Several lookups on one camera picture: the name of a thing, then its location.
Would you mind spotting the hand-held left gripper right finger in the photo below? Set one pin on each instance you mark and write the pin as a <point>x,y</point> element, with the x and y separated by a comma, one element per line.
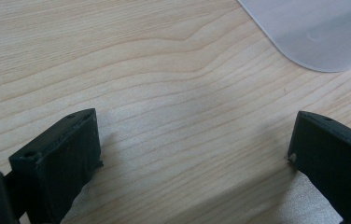
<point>335,152</point>

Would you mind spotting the translucent white plastic sheet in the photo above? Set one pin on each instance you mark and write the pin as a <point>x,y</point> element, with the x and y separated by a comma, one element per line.
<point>316,28</point>

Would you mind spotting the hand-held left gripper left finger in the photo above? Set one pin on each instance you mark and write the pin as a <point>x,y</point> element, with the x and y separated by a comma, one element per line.
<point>58,155</point>

